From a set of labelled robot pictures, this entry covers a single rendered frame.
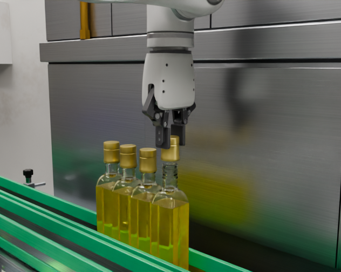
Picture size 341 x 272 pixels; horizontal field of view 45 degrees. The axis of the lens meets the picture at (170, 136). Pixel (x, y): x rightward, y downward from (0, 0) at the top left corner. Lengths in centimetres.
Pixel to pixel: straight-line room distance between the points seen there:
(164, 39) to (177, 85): 8
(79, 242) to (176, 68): 45
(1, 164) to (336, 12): 380
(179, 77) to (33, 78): 324
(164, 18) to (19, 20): 334
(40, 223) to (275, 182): 58
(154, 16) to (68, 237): 53
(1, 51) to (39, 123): 70
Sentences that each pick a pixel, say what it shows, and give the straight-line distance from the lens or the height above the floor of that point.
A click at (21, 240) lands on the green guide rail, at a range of 103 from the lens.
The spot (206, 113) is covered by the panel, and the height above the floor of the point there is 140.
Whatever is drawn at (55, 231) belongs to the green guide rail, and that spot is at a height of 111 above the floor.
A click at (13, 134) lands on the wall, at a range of 413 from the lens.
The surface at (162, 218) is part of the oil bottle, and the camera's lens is 79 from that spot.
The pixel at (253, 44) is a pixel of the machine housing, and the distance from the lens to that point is 81.
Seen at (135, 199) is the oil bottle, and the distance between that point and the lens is 83.
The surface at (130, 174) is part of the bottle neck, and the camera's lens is 86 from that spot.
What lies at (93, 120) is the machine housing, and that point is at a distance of 120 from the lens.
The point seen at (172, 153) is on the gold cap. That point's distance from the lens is 76.
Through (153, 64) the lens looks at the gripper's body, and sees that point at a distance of 72.
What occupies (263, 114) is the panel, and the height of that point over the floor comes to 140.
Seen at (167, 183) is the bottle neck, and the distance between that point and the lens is 78.
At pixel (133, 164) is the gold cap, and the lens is 85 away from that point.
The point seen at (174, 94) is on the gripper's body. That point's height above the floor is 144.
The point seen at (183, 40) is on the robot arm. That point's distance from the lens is 73.
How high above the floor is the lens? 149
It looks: 10 degrees down
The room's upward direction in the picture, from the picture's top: straight up
